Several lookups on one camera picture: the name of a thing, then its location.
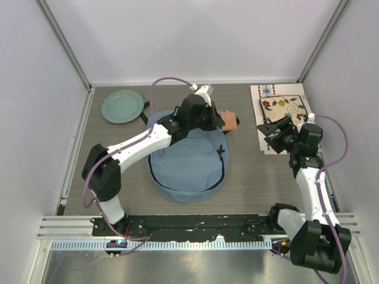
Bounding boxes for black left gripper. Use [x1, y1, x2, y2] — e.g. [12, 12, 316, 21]
[188, 102, 225, 132]

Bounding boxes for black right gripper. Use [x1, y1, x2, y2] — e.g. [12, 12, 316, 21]
[257, 116, 301, 154]

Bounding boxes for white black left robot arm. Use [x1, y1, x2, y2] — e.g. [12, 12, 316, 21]
[81, 94, 236, 236]

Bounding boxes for pale green round plate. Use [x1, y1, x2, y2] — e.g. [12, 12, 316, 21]
[101, 89, 144, 124]

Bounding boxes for patterned white placemat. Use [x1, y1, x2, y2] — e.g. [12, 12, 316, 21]
[250, 83, 322, 155]

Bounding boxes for slotted white cable duct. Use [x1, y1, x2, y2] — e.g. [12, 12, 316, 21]
[50, 238, 272, 251]

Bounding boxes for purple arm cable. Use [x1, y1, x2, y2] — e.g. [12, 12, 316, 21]
[271, 114, 349, 282]
[83, 77, 198, 257]

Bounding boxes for floral square ceramic plate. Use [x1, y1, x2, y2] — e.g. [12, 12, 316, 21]
[259, 95, 309, 125]

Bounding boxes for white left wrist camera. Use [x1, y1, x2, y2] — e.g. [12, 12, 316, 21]
[189, 84, 214, 107]

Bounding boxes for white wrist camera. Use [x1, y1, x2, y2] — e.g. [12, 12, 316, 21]
[301, 113, 315, 124]
[189, 84, 214, 107]

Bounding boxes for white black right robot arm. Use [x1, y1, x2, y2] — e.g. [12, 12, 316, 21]
[257, 116, 352, 274]

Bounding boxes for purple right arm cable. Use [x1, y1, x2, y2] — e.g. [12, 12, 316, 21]
[271, 114, 349, 282]

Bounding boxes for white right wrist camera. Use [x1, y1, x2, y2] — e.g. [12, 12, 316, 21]
[301, 113, 315, 124]

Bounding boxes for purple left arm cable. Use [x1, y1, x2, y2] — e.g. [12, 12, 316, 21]
[83, 77, 198, 257]

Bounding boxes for light blue student backpack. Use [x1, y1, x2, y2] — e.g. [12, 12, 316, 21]
[141, 100, 229, 204]

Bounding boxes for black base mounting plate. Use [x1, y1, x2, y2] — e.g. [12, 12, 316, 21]
[92, 213, 297, 244]

